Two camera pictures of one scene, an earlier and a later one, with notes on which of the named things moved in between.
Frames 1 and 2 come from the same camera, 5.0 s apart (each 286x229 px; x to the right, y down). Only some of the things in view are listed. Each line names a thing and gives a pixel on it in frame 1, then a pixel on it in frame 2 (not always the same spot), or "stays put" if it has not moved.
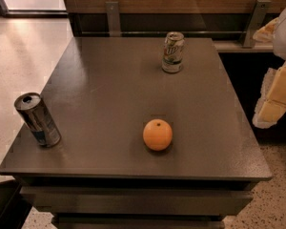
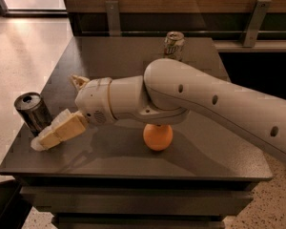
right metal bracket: (255, 22) stays put
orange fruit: (157, 135) stays put
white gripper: (285, 35) -> (92, 100)
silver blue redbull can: (30, 108) stays put
